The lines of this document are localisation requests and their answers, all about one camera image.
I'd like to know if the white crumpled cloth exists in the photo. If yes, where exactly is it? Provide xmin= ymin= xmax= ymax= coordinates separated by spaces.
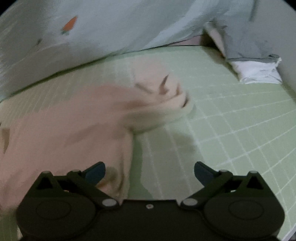
xmin=230 ymin=57 xmax=282 ymax=85

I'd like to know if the beige long sleeve shirt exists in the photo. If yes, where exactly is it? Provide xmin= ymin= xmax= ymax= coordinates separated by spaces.
xmin=1 ymin=59 xmax=193 ymax=212

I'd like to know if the grey hanging fabric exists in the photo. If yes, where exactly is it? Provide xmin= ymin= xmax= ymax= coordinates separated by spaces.
xmin=203 ymin=0 xmax=296 ymax=63

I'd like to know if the carrot print light sheet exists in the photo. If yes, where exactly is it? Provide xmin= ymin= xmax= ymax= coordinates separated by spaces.
xmin=0 ymin=0 xmax=255 ymax=100

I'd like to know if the green grid cutting mat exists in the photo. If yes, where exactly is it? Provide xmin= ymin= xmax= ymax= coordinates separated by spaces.
xmin=1 ymin=47 xmax=295 ymax=240

